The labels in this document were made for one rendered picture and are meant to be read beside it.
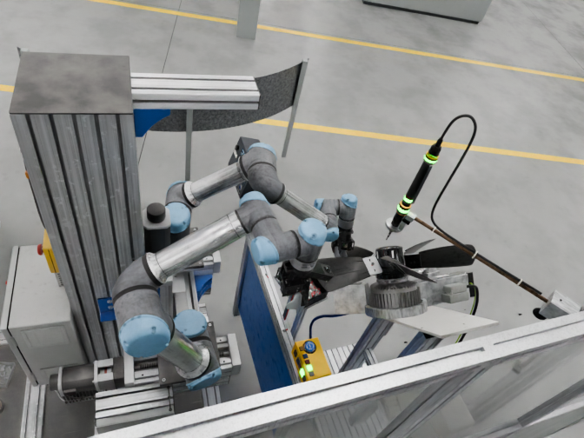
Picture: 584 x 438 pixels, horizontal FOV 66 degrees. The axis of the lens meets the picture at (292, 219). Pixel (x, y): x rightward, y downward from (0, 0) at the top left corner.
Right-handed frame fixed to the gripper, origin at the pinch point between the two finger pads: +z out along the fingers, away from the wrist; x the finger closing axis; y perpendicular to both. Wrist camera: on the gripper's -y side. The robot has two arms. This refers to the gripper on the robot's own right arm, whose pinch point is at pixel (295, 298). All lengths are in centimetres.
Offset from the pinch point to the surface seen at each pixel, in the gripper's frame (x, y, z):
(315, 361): 6.0, -14.7, 40.8
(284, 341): -14, -13, 62
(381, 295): -13, -51, 35
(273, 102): -216, -71, 80
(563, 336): 48, -23, -57
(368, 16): -517, -320, 149
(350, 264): -28, -41, 30
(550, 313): 26, -82, -6
